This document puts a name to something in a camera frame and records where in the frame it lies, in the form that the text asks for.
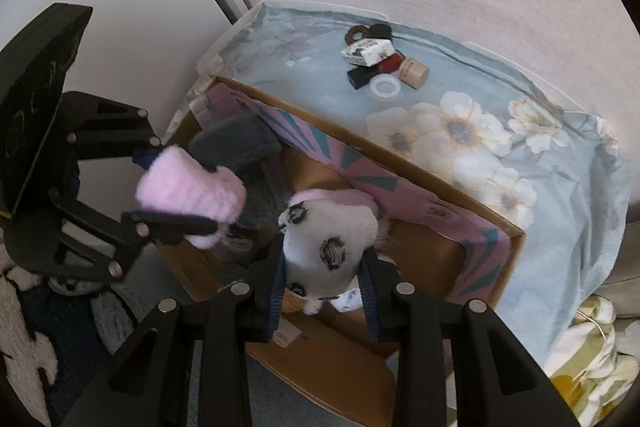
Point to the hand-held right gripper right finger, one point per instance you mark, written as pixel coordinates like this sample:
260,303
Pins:
367,292

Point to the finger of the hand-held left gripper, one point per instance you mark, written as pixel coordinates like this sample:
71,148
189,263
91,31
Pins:
144,157
170,224

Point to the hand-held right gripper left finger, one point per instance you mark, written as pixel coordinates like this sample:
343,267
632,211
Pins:
275,287

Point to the pink fuzzy sock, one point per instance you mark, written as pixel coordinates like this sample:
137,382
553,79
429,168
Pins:
190,187

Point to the cardboard box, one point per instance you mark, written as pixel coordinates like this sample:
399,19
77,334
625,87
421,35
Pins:
330,372

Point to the grey fuzzy sock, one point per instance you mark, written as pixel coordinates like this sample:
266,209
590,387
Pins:
235,142

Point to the white and dark shaggy rug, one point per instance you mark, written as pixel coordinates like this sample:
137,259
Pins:
20,307

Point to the blue floral cloth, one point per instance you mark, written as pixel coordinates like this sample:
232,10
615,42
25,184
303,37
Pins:
310,72

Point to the clear tape roll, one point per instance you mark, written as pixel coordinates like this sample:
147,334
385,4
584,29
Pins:
373,87

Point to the black lipstick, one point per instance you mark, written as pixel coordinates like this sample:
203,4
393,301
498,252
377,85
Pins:
362,77

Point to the tan cylindrical cap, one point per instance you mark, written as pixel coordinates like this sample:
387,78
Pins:
414,71

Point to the red nail polish bottle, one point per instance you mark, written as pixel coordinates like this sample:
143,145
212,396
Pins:
392,63

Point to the yellow-green floral blanket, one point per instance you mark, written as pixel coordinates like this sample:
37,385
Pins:
590,357

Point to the small floral box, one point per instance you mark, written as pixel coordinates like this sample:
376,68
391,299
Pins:
367,52

